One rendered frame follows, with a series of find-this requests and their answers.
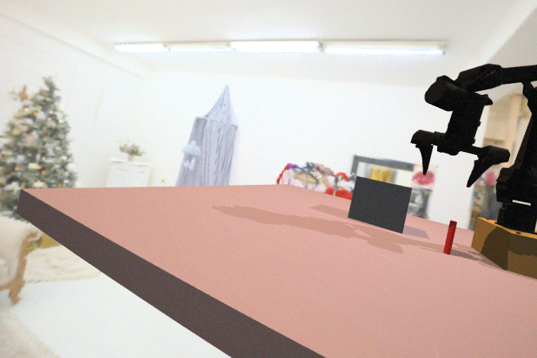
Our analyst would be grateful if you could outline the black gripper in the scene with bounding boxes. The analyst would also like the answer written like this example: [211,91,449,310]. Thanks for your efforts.
[410,114,510,187]

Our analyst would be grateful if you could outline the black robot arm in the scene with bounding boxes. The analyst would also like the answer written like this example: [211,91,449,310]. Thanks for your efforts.
[425,63,537,235]

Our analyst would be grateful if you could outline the red peg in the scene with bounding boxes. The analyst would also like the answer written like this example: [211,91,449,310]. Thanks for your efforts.
[443,220,457,255]

